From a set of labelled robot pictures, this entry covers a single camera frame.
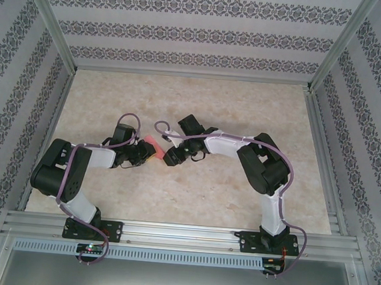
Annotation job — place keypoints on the pink paper sheet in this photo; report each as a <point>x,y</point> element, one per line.
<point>150,140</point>

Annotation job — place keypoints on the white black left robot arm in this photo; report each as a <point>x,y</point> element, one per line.
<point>99,156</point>

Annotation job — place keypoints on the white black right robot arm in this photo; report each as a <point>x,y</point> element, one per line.
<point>223,145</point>

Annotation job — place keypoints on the aluminium mounting rail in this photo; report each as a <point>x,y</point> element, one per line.
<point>179,235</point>

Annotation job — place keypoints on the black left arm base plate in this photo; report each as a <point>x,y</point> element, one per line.
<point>116,231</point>

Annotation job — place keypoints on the aluminium back rail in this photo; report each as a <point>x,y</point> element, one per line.
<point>193,76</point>

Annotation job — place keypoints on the aluminium side rail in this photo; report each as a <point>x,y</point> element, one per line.
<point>322,160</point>
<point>54,120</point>

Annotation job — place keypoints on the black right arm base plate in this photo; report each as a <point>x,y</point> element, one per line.
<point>248,242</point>

